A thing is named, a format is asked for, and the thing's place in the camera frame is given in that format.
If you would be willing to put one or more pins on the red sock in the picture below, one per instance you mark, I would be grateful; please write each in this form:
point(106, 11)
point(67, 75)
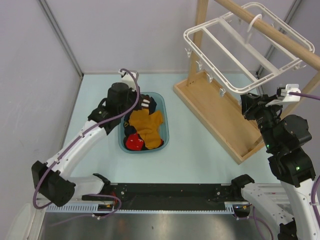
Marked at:
point(134, 142)

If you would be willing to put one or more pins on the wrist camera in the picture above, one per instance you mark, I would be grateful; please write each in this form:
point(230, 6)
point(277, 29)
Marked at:
point(127, 78)
point(283, 95)

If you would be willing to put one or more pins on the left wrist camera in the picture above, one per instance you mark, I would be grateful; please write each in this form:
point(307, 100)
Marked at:
point(127, 78)

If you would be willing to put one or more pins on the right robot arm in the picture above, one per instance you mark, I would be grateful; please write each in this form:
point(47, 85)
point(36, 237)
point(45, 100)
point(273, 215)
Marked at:
point(283, 138)

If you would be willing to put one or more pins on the blue plastic sock basin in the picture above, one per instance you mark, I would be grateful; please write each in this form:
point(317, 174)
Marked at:
point(163, 129)

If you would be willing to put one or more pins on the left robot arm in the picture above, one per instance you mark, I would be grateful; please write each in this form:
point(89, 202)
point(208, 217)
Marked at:
point(53, 179)

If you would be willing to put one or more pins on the mustard yellow sock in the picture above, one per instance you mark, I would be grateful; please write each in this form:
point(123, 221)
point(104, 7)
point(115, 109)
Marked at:
point(147, 126)

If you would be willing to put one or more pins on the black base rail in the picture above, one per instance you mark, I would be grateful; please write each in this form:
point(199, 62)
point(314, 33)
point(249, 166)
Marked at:
point(172, 196)

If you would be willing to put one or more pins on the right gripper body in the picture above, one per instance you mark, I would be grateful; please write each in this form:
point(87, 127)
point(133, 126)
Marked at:
point(266, 116)

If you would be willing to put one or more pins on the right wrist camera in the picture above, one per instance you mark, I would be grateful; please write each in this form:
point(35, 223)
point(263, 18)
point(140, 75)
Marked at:
point(283, 95)

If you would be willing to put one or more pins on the white plastic clip hanger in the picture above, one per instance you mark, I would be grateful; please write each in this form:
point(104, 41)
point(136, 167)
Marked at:
point(243, 53)

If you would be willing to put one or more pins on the aluminium frame post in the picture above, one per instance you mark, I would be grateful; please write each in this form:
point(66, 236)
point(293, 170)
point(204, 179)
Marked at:
point(47, 11)

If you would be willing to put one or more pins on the brown white striped sock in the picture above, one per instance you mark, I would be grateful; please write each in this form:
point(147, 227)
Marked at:
point(145, 102)

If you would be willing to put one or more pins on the wooden hanger stand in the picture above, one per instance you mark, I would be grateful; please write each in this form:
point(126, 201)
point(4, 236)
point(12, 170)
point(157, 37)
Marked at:
point(219, 110)

